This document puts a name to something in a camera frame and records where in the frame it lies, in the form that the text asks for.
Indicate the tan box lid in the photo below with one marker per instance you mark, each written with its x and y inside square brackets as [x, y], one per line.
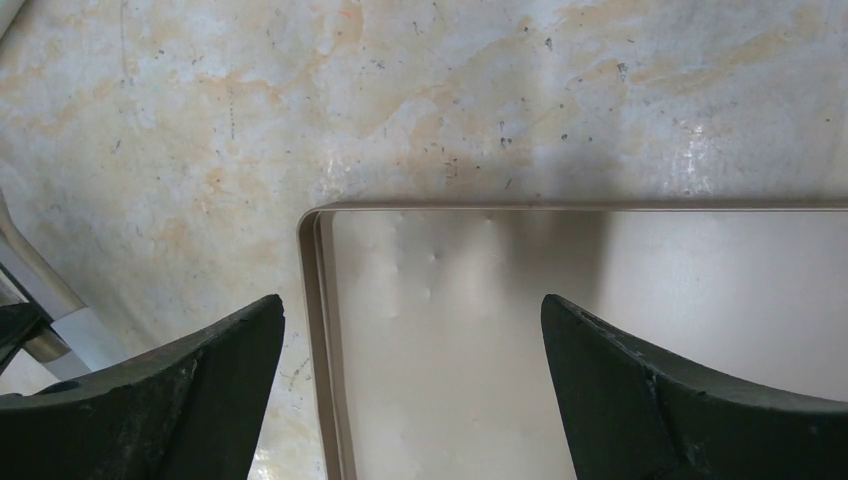
[425, 322]

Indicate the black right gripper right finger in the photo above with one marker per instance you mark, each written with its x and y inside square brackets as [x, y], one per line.
[633, 410]

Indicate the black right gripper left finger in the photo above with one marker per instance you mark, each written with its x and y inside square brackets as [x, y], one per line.
[190, 409]

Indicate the metal tweezers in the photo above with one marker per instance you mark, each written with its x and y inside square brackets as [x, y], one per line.
[71, 339]

